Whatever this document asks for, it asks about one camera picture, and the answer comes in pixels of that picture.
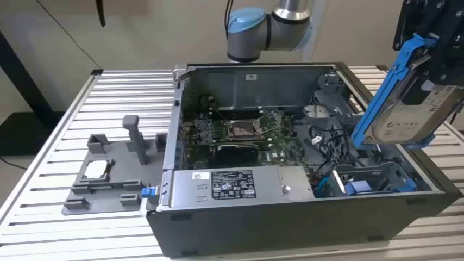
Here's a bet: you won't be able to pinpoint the black hanging strap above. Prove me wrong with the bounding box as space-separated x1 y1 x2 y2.
95 0 107 27

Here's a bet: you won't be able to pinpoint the black graphics card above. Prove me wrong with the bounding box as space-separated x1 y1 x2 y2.
209 142 261 168

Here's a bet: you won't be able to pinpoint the hard disk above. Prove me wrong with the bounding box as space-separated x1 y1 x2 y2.
351 32 459 150

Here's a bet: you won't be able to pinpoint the metal socket cover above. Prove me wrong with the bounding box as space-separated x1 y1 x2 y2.
255 113 286 134

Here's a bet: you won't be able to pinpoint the blue disk carrier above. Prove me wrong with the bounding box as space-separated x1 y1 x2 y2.
345 181 371 196

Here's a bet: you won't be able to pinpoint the thin metal locking lever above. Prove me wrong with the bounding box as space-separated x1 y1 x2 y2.
213 107 230 122

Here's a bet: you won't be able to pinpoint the blue wire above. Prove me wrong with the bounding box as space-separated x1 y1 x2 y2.
318 176 330 198

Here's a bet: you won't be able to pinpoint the black wire with white tag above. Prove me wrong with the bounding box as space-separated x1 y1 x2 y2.
309 127 346 153

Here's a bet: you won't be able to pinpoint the CPU socket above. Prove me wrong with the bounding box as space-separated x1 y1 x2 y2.
225 119 261 141

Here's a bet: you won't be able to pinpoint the black open PC case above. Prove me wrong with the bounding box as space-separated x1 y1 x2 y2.
145 61 464 258

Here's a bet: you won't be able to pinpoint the thin black wall cable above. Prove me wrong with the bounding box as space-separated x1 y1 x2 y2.
37 0 102 71

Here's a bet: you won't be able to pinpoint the black RAM slot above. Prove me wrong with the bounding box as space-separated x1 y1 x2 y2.
214 107 263 114

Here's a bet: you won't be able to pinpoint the black floor cable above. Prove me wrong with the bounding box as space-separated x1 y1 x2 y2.
0 156 27 171

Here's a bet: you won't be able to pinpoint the black desk leg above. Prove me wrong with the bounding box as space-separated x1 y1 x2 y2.
0 29 66 157

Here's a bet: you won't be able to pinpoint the grey metal drive cage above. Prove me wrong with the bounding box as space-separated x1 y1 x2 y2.
303 73 367 164

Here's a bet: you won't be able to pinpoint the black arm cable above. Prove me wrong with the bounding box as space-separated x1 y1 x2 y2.
225 0 234 28

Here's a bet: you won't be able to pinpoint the silver power supply unit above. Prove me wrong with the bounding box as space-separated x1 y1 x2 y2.
170 165 317 212

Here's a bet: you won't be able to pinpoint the grey parts rack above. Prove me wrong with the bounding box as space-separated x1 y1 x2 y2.
62 114 170 217

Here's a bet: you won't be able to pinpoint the silver CPU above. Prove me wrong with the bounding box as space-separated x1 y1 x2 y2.
86 160 110 179

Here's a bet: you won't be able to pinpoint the green motherboard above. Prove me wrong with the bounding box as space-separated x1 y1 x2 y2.
181 108 313 171

